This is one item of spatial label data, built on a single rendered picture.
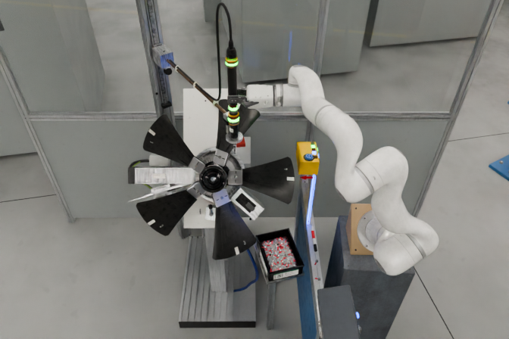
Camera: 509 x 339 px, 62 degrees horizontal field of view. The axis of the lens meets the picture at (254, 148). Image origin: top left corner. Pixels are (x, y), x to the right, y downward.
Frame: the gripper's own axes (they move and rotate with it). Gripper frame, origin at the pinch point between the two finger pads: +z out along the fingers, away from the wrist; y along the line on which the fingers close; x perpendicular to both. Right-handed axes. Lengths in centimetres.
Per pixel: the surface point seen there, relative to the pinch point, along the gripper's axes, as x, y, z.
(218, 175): -37.9, -4.0, 7.2
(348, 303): -37, -64, -37
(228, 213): -55, -10, 3
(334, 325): -38, -70, -32
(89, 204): -141, 71, 109
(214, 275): -135, 8, 15
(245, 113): -19.2, 15.1, -4.2
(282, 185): -43.7, -4.9, -20.2
